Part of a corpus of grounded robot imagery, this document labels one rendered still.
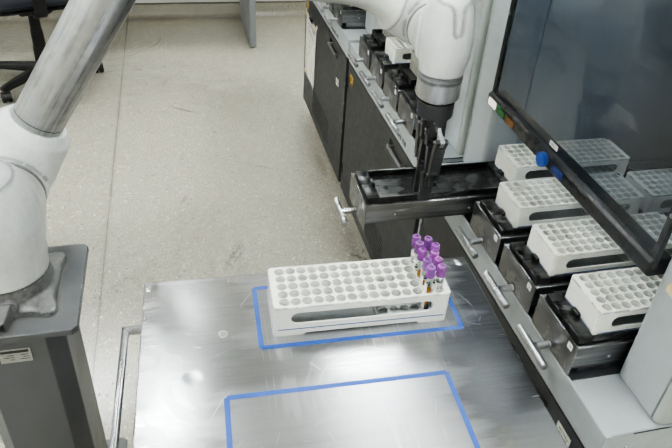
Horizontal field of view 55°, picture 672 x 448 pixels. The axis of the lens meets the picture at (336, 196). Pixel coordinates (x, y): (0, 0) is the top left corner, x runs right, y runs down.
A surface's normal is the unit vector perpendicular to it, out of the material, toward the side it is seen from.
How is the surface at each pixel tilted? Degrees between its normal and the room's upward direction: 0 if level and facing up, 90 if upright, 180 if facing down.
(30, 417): 90
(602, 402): 0
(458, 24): 81
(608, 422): 0
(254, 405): 0
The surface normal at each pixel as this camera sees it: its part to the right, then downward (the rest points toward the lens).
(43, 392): 0.22, 0.56
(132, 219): 0.06, -0.83
